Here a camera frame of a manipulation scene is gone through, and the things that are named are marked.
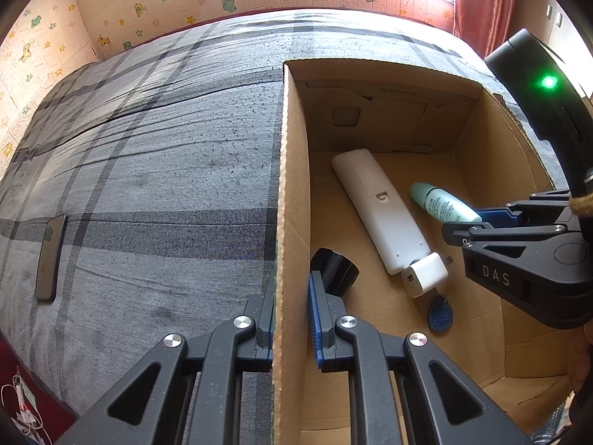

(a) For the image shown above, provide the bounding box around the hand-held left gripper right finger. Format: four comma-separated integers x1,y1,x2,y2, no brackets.
308,271,533,445

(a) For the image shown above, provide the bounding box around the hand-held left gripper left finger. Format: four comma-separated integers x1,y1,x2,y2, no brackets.
56,269,279,445

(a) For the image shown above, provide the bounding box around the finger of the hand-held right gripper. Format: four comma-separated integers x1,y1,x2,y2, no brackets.
441,222,580,296
477,189,573,226

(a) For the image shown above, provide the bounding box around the teal cosmetic bottle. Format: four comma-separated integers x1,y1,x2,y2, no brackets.
410,182,483,224

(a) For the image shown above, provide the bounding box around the small white charger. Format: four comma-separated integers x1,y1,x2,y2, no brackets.
401,253,454,298

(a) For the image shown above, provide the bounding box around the white remote control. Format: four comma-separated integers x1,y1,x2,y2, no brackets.
331,148,429,275

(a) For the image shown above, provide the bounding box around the blue key fob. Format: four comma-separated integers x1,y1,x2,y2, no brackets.
426,293,457,332

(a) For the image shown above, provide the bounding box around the brown cardboard box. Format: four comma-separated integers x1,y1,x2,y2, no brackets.
271,58,593,445

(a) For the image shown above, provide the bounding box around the person's right hand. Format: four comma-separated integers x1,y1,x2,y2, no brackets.
569,329,593,392

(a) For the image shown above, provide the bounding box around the black glossy cup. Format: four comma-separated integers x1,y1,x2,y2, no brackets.
309,248,361,297

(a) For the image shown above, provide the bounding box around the red curtain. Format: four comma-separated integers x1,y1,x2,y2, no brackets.
454,0,522,56

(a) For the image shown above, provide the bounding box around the grey plaid bedsheet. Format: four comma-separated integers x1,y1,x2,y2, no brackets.
0,9,557,418

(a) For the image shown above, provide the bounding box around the black smartphone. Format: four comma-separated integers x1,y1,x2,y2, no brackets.
34,214,68,302

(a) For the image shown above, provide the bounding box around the white plug with cable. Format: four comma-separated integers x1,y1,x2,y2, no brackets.
0,366,47,434

